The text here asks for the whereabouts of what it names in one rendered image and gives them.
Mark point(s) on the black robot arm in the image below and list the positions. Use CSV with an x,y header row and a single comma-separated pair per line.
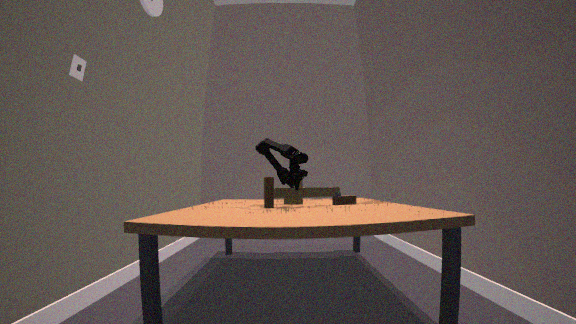
x,y
286,151

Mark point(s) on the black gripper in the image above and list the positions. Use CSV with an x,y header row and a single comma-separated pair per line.
x,y
294,177

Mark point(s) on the long brown wooden rail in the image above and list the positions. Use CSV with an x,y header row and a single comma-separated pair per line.
x,y
304,192

